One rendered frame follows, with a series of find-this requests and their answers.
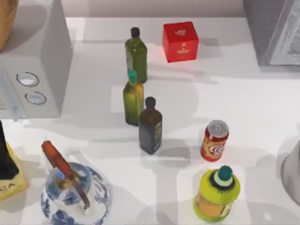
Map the dark brown bottle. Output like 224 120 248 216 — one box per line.
138 96 163 155

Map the olive bottle with green cap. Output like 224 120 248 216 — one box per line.
122 69 145 127

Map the green bottle with black cap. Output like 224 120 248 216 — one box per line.
124 27 148 84

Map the red and white can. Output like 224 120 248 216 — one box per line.
200 120 229 163

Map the red box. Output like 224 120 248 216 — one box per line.
163 21 200 63

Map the yellow-green bottle with teal cap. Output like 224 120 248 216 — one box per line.
194 165 241 223

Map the blue and white teapot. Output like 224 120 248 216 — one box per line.
40 140 113 225

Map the small microwave knob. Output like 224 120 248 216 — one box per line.
24 91 47 105

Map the pale microwave oven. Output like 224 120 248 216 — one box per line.
0 0 73 121

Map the large microwave knob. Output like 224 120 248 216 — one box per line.
15 72 40 88

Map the grey cabinet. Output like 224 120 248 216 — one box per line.
242 0 300 67

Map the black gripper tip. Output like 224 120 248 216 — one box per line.
0 120 20 182

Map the yellow box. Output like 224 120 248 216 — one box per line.
0 142 30 202

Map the wicker basket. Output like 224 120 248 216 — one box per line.
0 0 19 53

